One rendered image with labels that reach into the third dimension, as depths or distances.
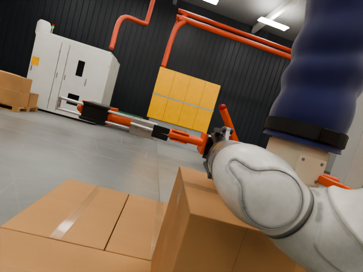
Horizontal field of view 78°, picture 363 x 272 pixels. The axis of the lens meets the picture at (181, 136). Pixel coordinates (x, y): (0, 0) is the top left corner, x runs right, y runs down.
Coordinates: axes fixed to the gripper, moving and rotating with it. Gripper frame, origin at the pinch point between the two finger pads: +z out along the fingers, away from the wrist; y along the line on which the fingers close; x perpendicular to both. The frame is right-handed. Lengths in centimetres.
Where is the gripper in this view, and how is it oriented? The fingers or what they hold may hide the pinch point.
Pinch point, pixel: (209, 144)
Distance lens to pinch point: 67.3
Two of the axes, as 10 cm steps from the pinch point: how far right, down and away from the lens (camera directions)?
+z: -0.6, -1.2, 9.9
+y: -2.8, 9.5, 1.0
